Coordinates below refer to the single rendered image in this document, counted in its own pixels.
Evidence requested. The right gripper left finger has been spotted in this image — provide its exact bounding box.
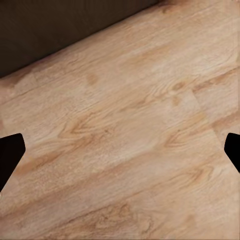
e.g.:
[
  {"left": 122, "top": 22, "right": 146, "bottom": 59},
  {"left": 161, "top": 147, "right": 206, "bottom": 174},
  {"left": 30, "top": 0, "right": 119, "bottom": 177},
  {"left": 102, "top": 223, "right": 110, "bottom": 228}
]
[{"left": 0, "top": 133, "right": 26, "bottom": 192}]

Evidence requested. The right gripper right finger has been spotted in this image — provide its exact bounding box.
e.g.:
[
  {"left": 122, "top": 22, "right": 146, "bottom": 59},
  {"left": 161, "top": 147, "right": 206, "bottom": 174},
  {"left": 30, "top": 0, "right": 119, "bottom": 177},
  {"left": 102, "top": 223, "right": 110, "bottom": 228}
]
[{"left": 224, "top": 133, "right": 240, "bottom": 173}]

